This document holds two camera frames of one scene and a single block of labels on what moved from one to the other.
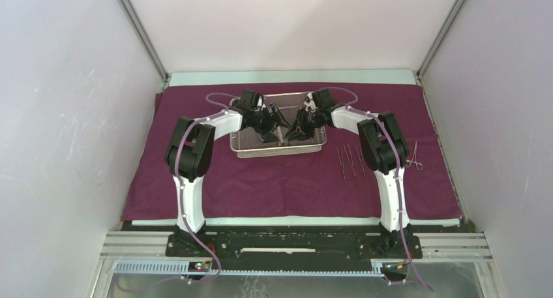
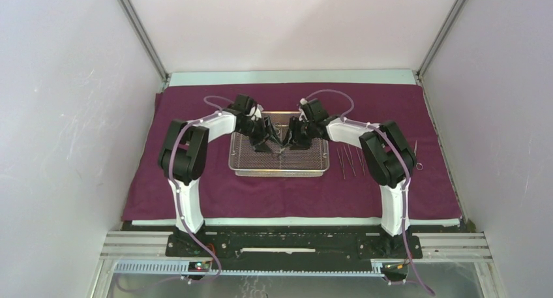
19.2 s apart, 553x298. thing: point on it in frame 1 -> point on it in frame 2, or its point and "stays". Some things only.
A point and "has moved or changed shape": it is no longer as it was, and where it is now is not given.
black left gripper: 272,124 -> 268,134
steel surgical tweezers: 362,163 stays
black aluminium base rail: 284,250 stays
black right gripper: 300,130 -> 298,143
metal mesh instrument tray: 246,143 has moved or changed shape
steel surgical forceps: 409,162 stays
